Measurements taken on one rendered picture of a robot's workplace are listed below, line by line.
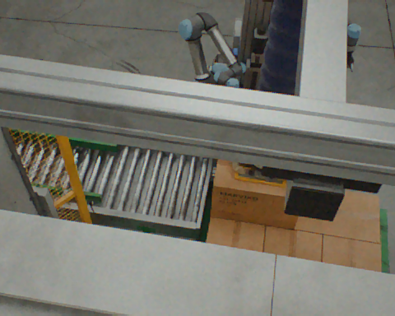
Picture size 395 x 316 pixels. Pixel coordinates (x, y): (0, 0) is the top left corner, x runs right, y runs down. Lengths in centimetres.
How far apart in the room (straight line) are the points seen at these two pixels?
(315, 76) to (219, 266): 61
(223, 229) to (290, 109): 293
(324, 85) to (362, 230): 286
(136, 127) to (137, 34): 498
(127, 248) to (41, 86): 36
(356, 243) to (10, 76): 323
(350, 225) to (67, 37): 356
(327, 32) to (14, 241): 88
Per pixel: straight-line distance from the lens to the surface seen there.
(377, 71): 589
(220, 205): 374
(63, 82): 99
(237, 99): 95
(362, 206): 413
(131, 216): 383
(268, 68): 286
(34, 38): 609
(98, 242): 78
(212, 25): 358
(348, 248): 392
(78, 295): 75
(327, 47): 132
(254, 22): 369
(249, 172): 356
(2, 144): 222
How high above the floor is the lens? 391
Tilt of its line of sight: 54 degrees down
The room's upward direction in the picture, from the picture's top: 2 degrees clockwise
